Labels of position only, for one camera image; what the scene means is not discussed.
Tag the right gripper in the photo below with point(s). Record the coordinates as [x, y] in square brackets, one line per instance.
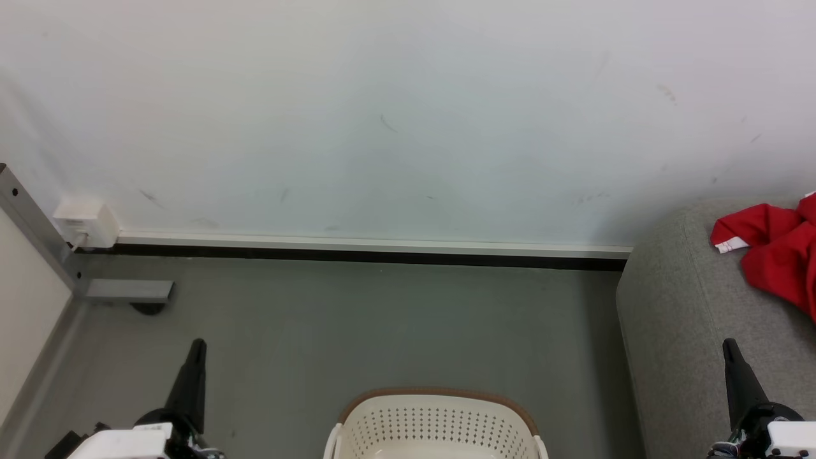
[781, 433]

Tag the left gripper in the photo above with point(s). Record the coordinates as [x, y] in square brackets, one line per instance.
[127, 443]

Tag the red garment with white trim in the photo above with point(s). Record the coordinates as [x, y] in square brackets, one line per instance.
[781, 255]

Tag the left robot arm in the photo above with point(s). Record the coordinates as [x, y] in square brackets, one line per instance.
[62, 446]

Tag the white basket with brown rim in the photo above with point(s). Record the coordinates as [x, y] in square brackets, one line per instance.
[440, 424]

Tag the grey fabric sofa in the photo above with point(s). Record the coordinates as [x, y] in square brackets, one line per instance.
[688, 331]

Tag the black caster foot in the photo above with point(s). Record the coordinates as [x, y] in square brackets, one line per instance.
[148, 308]

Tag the beige partition panel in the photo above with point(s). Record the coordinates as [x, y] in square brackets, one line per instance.
[25, 319]

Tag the white and black baseboard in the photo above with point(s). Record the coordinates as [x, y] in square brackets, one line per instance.
[382, 250]

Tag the white wall socket box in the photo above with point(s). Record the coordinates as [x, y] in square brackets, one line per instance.
[86, 223]

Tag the grey metal frame post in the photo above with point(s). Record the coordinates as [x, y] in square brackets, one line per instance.
[38, 236]

